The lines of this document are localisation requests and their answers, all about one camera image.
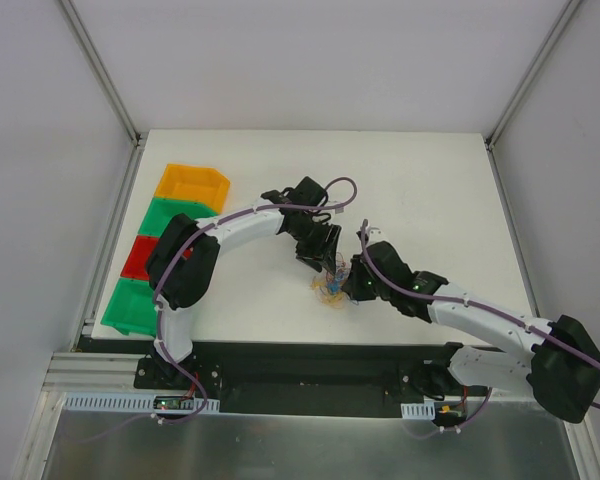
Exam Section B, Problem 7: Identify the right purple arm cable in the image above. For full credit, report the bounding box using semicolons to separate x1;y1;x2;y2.
357;218;600;441

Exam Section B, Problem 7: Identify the white cable duct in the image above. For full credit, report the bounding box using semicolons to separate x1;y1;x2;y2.
64;392;220;415
400;401;436;421

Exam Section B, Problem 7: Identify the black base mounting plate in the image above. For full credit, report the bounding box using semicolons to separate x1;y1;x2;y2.
72;337;481;415

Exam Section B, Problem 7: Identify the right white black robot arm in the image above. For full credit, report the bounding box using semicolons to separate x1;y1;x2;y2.
342;241;600;423

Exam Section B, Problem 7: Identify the lower green plastic bin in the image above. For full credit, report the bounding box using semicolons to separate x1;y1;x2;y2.
101;277;157;337

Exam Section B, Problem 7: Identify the green plastic bin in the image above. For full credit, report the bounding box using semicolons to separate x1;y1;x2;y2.
101;277;157;337
138;197;217;237

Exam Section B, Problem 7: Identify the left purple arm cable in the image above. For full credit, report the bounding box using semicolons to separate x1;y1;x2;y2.
74;176;359;444

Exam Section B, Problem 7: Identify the left aluminium frame post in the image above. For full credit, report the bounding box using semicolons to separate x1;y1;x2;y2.
54;0;148;148

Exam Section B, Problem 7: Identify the upper green plastic bin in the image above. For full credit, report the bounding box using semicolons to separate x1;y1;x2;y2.
138;197;217;237

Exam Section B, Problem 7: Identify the right aluminium frame post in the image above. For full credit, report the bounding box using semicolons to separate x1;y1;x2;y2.
483;0;584;151

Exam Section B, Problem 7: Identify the red plastic bin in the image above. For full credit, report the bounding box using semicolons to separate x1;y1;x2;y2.
120;235;159;282

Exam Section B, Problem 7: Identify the orange plastic bin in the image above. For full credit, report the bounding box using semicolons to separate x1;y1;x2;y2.
154;164;231;213

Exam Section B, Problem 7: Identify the aluminium frame post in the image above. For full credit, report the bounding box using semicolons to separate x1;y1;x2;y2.
54;0;148;148
483;0;584;151

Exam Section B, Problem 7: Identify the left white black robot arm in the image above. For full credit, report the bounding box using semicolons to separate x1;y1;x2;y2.
145;177;341;389

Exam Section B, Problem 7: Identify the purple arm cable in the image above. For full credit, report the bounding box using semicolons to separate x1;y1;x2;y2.
74;176;359;444
357;218;600;441

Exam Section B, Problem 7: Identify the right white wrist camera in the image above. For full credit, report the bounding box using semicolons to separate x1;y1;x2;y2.
362;227;387;247

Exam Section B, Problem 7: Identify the left white cable duct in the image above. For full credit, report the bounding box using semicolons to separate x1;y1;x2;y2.
64;392;220;415

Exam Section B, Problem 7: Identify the right white cable duct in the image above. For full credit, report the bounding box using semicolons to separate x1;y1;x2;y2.
400;401;436;421

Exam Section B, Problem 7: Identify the aluminium front rail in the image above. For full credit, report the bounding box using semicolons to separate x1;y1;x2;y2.
43;351;154;391

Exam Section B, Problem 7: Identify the yellow thin cable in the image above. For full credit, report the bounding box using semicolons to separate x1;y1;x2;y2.
307;277;356;309

